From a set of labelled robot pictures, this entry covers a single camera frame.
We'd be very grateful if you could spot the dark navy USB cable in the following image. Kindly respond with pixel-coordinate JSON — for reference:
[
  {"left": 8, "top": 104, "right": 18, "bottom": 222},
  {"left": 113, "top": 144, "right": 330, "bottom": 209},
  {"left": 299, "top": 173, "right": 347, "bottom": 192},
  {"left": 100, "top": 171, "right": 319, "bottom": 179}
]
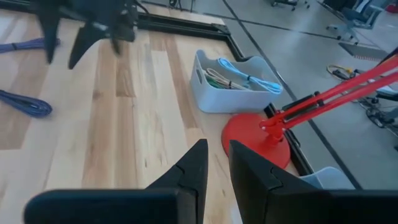
[{"left": 0, "top": 89, "right": 53, "bottom": 118}]

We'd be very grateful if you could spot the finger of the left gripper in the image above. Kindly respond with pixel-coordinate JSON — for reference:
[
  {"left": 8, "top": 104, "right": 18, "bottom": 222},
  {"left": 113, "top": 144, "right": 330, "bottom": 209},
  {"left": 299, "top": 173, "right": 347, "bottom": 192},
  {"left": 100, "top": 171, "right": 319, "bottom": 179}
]
[
  {"left": 37, "top": 12, "right": 60, "bottom": 65},
  {"left": 68, "top": 26, "right": 104, "bottom": 70}
]

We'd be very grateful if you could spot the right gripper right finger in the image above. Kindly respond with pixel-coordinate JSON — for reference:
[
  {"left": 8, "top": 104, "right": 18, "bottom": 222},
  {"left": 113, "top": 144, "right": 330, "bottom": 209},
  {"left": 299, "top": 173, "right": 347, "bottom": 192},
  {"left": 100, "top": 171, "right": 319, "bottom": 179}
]
[{"left": 229, "top": 139, "right": 398, "bottom": 224}]

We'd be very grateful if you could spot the green USB cable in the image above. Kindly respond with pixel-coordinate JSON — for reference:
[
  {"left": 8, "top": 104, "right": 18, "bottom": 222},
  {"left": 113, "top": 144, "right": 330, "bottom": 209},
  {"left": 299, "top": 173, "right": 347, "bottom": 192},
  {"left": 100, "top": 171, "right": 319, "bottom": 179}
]
[{"left": 205, "top": 74, "right": 228, "bottom": 90}]

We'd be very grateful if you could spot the cream USB cable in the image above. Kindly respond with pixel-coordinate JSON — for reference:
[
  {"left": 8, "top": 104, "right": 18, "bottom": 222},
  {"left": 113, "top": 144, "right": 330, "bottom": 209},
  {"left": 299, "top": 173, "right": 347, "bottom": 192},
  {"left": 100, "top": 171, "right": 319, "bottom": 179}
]
[{"left": 203, "top": 67, "right": 249, "bottom": 91}]

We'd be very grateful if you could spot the clear plastic bin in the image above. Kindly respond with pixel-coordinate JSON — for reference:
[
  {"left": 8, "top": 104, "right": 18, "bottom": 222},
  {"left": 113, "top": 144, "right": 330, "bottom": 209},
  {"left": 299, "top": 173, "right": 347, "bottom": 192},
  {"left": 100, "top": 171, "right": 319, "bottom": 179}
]
[{"left": 298, "top": 166, "right": 357, "bottom": 190}]

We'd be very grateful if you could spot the grey office chair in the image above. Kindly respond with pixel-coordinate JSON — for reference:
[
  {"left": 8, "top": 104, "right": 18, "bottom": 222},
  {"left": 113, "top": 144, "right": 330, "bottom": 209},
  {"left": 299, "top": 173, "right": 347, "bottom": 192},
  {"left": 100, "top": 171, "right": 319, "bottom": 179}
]
[{"left": 326, "top": 5, "right": 385, "bottom": 43}]

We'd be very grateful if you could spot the black floor equipment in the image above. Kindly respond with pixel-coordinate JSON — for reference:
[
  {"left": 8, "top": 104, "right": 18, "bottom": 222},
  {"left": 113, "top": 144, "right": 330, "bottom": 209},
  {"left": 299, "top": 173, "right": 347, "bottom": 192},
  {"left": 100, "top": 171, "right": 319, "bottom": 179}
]
[{"left": 357, "top": 86, "right": 398, "bottom": 138}]

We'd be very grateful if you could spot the grey plastic bin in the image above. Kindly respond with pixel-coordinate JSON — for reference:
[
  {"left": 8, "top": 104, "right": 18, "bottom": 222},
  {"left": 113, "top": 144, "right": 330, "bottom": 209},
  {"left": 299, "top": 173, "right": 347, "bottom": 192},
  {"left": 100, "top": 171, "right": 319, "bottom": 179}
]
[{"left": 189, "top": 49, "right": 284, "bottom": 114}]

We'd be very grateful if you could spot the yellow black cable bundle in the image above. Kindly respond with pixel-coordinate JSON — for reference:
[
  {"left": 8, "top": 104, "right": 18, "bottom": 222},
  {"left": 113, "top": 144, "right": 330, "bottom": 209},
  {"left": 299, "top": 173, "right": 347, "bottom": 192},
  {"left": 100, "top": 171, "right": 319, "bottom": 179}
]
[{"left": 326, "top": 63, "right": 357, "bottom": 80}]

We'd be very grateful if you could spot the light blue USB cable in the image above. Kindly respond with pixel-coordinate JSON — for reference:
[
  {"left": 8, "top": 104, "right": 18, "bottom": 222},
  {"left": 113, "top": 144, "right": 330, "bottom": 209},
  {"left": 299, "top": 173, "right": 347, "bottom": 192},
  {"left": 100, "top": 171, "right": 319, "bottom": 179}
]
[{"left": 217, "top": 57, "right": 283, "bottom": 95}]

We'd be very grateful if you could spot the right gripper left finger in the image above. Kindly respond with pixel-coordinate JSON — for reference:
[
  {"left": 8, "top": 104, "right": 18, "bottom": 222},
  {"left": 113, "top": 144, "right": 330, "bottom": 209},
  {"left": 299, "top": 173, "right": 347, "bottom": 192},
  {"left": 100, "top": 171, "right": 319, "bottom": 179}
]
[{"left": 24, "top": 138, "right": 210, "bottom": 224}]

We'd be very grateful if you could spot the red desk lamp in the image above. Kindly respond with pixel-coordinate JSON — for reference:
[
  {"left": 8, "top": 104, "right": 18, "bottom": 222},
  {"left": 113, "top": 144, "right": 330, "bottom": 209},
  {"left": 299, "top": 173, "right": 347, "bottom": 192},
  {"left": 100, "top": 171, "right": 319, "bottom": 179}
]
[{"left": 221, "top": 54, "right": 398, "bottom": 170}]

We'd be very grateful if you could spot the purple USB cable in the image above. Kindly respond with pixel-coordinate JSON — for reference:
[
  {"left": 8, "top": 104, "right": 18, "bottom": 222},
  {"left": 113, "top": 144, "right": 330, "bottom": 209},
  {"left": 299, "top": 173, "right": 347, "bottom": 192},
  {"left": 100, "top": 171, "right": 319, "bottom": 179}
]
[{"left": 0, "top": 37, "right": 62, "bottom": 54}]

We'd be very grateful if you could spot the grey floor mat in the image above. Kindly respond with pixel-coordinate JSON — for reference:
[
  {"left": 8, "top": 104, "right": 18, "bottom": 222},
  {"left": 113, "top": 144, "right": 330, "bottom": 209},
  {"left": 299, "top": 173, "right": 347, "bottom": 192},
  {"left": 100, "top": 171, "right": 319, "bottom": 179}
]
[{"left": 338, "top": 42, "right": 389, "bottom": 62}]

